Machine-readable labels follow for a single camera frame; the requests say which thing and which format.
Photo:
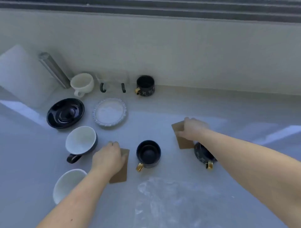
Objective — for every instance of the person's left hand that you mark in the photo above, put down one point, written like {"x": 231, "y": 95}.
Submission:
{"x": 107, "y": 158}

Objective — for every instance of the person's right hand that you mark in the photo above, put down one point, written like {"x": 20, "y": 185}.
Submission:
{"x": 194, "y": 129}

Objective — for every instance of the person's right thumb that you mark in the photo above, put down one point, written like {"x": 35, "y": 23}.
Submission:
{"x": 180, "y": 133}

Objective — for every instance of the person's left thumb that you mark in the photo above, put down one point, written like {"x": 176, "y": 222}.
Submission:
{"x": 124, "y": 159}

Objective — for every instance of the brown square coaster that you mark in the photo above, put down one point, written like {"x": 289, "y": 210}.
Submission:
{"x": 182, "y": 142}
{"x": 120, "y": 175}

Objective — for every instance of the person's left forearm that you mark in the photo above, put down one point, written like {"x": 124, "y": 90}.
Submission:
{"x": 77, "y": 199}

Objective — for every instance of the person's right forearm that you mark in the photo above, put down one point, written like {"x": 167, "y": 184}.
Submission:
{"x": 247, "y": 159}

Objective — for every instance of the black cup with white interior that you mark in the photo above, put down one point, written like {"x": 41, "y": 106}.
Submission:
{"x": 80, "y": 141}

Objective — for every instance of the white ruffled saucer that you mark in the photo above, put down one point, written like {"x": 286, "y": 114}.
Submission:
{"x": 110, "y": 113}

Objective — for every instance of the clear plastic bag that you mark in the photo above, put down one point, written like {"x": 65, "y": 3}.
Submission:
{"x": 174, "y": 204}

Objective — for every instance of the black glossy saucer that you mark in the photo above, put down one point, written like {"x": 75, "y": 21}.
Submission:
{"x": 65, "y": 113}

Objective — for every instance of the white ceramic cup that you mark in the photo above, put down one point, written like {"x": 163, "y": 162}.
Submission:
{"x": 82, "y": 84}

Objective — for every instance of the metal cylinder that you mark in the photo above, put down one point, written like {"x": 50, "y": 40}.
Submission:
{"x": 54, "y": 70}

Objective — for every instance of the white cutting board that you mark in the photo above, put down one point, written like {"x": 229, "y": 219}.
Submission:
{"x": 22, "y": 75}

